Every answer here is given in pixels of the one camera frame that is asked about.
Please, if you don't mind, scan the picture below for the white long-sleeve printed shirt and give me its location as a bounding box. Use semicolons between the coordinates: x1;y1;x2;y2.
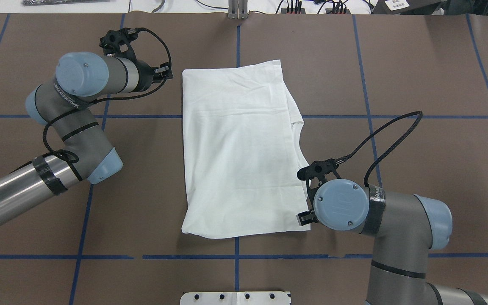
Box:
181;59;310;239

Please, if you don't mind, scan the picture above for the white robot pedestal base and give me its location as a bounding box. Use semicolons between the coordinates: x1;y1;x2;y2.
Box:
180;291;292;305

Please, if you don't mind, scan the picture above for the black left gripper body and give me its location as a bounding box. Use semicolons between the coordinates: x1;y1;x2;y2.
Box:
136;60;161;92

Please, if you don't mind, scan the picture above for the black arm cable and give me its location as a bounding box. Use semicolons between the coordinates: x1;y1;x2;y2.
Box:
42;27;172;164
335;111;423;188

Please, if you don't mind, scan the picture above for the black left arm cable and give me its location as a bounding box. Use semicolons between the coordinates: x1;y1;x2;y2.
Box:
42;27;172;164

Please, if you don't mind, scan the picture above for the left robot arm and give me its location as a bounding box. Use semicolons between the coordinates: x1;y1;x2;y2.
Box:
0;52;172;226

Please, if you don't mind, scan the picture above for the aluminium frame post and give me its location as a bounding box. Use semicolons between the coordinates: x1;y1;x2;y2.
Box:
228;0;249;19

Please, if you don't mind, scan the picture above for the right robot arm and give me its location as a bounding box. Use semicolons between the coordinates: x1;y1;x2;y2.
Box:
298;178;488;305

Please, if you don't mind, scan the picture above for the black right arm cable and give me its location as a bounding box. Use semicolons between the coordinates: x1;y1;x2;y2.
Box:
335;111;423;188

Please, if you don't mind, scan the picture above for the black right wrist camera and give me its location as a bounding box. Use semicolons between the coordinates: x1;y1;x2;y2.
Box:
297;158;344;184

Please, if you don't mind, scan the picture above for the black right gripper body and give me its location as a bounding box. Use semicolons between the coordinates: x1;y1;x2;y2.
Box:
306;178;324;212

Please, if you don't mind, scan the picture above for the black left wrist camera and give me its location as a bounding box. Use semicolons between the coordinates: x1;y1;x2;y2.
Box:
99;28;138;61

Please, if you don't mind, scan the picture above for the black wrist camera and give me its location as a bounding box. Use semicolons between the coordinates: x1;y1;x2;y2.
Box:
99;28;138;61
297;158;344;184

